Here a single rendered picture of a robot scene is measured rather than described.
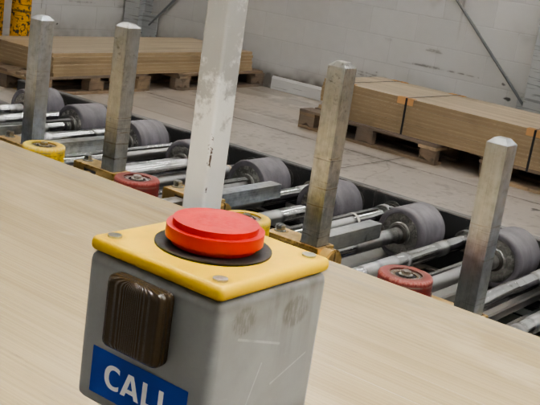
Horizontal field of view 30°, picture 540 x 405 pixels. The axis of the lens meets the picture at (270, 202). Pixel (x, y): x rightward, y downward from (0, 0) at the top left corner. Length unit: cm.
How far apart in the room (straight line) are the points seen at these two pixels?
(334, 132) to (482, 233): 30
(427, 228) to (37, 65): 87
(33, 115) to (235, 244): 181
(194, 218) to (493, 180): 115
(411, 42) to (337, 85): 692
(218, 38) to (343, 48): 730
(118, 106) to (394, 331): 91
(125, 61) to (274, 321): 160
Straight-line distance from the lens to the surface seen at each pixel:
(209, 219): 41
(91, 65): 779
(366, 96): 730
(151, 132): 253
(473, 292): 157
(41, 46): 216
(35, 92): 217
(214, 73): 165
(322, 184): 169
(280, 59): 932
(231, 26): 164
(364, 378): 111
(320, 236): 171
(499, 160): 152
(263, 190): 205
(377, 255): 211
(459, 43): 836
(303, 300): 41
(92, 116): 266
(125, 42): 197
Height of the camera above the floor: 134
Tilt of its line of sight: 15 degrees down
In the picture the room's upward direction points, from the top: 8 degrees clockwise
